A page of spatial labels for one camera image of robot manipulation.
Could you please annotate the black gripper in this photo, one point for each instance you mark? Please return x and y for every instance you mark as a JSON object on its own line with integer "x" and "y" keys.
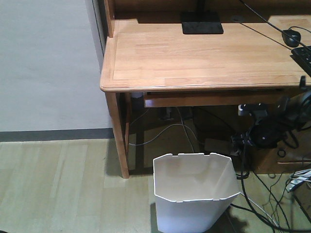
{"x": 265, "y": 132}

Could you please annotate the white plastic trash bin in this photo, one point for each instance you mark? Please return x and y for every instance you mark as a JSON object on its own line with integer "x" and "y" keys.
{"x": 192, "y": 190}

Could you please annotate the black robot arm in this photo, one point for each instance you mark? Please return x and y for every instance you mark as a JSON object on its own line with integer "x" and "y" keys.
{"x": 269, "y": 129}

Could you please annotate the white power strip under desk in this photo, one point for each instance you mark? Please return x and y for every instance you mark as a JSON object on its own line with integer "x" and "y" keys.
{"x": 220, "y": 147}

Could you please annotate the wooden desk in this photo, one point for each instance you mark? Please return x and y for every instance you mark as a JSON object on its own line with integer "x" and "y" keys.
{"x": 146, "y": 51}

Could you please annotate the black keyboard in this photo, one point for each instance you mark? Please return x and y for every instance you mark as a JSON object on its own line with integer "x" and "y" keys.
{"x": 302, "y": 56}

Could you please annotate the black computer mouse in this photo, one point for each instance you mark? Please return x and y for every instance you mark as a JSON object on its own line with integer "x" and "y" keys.
{"x": 291, "y": 38}

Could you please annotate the black monitor stand base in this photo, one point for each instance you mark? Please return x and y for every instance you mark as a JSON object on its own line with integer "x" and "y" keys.
{"x": 201, "y": 21}

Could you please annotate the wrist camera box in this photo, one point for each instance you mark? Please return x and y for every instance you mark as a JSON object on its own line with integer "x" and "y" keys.
{"x": 257, "y": 110}

